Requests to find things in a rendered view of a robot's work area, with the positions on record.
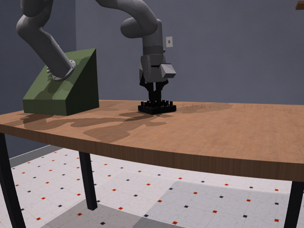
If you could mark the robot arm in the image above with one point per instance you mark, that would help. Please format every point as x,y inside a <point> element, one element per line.
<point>37,13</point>

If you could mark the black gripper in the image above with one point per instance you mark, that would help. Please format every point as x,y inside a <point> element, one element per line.
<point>148,75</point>

